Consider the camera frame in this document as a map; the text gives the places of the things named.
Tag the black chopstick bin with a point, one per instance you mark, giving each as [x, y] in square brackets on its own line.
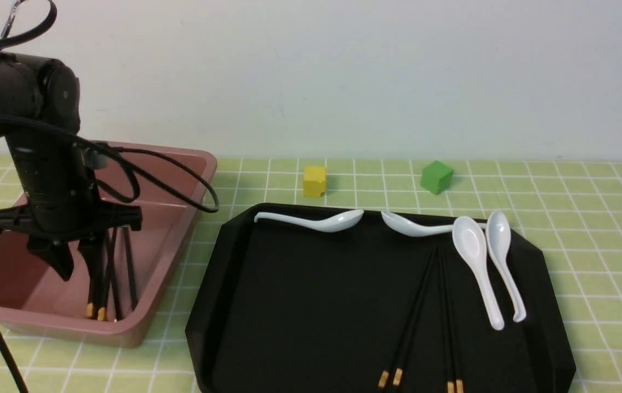
[115, 291]
[133, 291]

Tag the black chopstick tray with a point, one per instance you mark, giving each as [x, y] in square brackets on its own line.
[459, 385]
[383, 380]
[415, 327]
[92, 295]
[104, 291]
[445, 328]

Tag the black chopstick bin middle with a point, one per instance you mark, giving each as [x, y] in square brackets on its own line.
[115, 291]

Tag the white spoon upright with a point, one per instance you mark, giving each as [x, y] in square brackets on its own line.
[470, 243]
[498, 235]

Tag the yellow wooden block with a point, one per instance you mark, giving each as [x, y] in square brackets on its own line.
[314, 181]

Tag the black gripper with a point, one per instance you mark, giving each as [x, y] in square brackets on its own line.
[65, 201]

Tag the white spoon far left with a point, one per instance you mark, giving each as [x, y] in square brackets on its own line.
[339, 222]

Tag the pink plastic bin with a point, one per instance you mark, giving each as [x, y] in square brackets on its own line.
[35, 301]

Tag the white spoon upright left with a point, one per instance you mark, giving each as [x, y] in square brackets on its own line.
[470, 243]

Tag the green wooden block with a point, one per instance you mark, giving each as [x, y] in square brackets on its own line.
[436, 177]

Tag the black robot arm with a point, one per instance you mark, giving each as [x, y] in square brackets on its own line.
[43, 90]

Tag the white spoon centre back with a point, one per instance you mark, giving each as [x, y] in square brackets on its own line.
[412, 229]

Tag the black plastic tray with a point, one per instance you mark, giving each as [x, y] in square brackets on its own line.
[283, 308]

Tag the black chopstick bin right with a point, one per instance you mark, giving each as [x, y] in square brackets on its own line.
[133, 291]

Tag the white spoon upright right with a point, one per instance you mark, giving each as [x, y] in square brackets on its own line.
[498, 235]

